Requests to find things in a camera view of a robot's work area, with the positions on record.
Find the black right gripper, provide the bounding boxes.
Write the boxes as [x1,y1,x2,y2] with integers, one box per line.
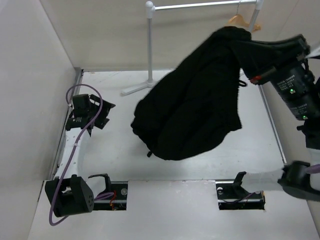
[224,33,320,119]

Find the black trousers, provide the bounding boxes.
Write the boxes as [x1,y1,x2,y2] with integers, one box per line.
[131,26,252,161]

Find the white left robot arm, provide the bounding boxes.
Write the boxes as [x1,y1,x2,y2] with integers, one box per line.
[45,94,115,219]

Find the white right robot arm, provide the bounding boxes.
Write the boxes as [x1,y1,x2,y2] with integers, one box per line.
[230,34,320,202]

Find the wooden clothes hanger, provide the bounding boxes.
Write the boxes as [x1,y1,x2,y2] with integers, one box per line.
[226,1,262,33]

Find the white clothes rack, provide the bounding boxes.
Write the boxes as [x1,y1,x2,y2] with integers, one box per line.
[120,0,265,96]

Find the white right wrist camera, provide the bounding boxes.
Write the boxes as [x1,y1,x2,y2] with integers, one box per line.
[305,42,320,60]

